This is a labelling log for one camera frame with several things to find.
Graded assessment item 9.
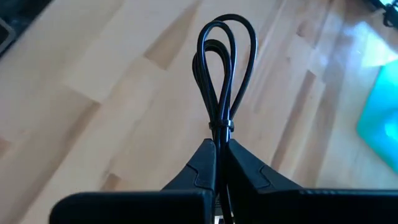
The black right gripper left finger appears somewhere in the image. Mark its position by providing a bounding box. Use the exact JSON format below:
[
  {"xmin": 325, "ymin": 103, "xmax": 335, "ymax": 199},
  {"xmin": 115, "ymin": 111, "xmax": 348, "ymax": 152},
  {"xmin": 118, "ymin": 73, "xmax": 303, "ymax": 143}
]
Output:
[{"xmin": 49, "ymin": 138, "xmax": 218, "ymax": 224}]

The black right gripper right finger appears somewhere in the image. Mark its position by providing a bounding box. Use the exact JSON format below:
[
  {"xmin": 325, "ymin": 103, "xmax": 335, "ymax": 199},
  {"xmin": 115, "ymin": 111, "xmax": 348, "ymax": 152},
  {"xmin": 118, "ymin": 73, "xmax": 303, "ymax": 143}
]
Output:
[{"xmin": 228, "ymin": 138, "xmax": 398, "ymax": 224}]

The black USB cable with tie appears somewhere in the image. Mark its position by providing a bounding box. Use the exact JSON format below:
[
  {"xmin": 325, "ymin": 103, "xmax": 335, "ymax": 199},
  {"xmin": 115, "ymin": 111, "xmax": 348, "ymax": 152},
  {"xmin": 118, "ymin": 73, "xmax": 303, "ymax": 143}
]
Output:
[{"xmin": 192, "ymin": 13, "xmax": 259, "ymax": 224}]

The translucent teal plastic bin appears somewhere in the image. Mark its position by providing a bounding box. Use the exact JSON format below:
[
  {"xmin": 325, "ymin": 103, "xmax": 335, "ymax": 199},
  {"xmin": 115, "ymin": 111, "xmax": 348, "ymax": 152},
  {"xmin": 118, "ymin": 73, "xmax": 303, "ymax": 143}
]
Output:
[{"xmin": 356, "ymin": 58, "xmax": 398, "ymax": 174}]

